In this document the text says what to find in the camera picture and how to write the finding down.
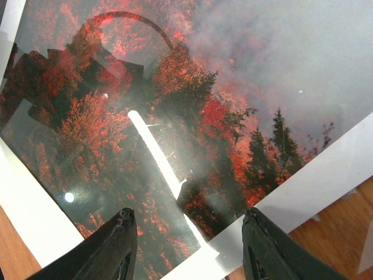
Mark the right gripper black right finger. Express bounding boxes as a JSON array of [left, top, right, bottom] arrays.
[[242, 207, 346, 279]]

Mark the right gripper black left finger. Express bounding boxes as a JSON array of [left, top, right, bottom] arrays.
[[29, 208, 138, 279]]

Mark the red forest photo print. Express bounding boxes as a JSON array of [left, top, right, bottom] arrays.
[[1, 1, 372, 279]]

